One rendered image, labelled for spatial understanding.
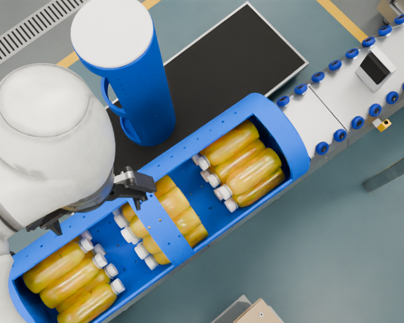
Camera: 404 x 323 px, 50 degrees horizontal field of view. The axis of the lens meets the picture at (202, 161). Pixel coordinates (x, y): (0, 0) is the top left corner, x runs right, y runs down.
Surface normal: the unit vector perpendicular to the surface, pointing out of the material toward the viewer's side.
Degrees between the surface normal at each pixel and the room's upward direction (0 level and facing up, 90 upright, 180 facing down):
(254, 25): 0
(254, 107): 31
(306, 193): 0
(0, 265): 86
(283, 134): 15
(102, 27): 0
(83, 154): 79
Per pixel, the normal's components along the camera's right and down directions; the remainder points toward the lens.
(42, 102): 0.18, -0.32
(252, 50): -0.02, -0.25
